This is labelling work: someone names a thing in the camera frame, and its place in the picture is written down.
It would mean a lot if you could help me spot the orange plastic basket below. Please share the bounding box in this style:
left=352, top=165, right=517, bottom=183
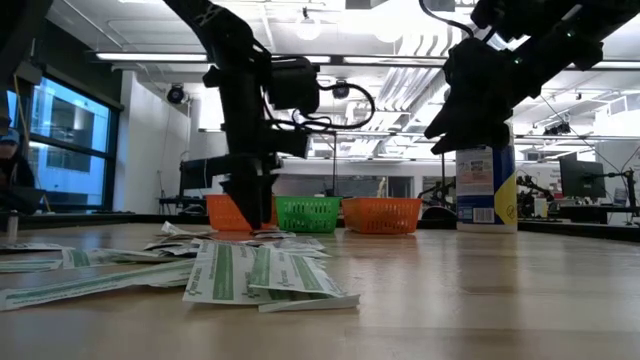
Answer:
left=342, top=196, right=424, bottom=236
left=205, top=193, right=278, bottom=233

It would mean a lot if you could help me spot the black metal rack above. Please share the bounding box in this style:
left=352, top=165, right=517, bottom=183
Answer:
left=299, top=128, right=337, bottom=197

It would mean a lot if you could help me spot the white packet black print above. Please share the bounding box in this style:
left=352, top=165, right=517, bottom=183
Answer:
left=252, top=228, right=297, bottom=240
left=160, top=221, right=211, bottom=239
left=269, top=237, right=326, bottom=251
left=0, top=242, right=66, bottom=253

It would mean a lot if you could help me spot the black monitor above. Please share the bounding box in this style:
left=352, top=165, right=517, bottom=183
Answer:
left=558, top=152, right=608, bottom=199
left=178, top=157, right=227, bottom=196

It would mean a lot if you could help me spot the person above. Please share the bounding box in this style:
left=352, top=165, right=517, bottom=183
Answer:
left=0, top=127, right=37, bottom=214

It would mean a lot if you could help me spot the green plastic basket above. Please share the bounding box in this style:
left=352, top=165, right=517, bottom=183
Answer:
left=273, top=195, right=343, bottom=235

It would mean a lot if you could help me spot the black rig camera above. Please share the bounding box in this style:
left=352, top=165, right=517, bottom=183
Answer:
left=543, top=121, right=573, bottom=137

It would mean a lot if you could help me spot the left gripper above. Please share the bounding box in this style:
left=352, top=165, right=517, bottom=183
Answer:
left=212, top=124, right=312, bottom=230

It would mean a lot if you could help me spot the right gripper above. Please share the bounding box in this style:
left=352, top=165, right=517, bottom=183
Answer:
left=424, top=92, right=516, bottom=155

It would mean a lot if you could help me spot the large window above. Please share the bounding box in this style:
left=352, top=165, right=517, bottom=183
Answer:
left=0, top=74, right=121, bottom=211

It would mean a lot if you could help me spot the white blue wipes canister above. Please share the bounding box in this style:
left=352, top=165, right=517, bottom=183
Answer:
left=454, top=122, right=519, bottom=234

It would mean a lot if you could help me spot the white cylinder post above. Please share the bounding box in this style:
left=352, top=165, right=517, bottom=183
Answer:
left=5, top=210, right=21, bottom=240

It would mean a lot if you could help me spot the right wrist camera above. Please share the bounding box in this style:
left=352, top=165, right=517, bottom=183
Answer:
left=443, top=35, right=516, bottom=99

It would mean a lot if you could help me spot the white ring ceiling lamp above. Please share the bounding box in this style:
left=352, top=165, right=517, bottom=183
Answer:
left=294, top=17, right=322, bottom=42

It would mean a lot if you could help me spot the black overhead light bar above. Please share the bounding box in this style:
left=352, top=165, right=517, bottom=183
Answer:
left=92, top=51, right=640, bottom=70

